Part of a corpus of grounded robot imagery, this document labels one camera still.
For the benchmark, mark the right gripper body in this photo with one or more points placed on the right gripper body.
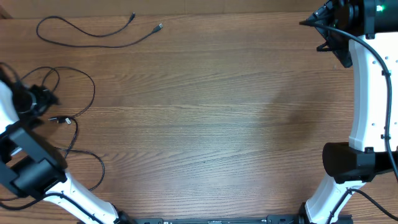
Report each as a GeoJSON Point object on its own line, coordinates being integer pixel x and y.
{"type": "Point", "coordinates": [337, 43]}

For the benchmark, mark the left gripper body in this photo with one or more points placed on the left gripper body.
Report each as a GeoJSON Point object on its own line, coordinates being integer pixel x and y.
{"type": "Point", "coordinates": [35, 101]}

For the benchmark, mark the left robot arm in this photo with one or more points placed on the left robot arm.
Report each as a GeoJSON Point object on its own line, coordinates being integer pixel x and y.
{"type": "Point", "coordinates": [30, 166]}

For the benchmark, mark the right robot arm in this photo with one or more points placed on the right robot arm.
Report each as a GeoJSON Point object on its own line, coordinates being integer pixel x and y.
{"type": "Point", "coordinates": [362, 34]}

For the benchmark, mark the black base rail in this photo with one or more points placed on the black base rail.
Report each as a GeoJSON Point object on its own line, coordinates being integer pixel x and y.
{"type": "Point", "coordinates": [214, 221]}

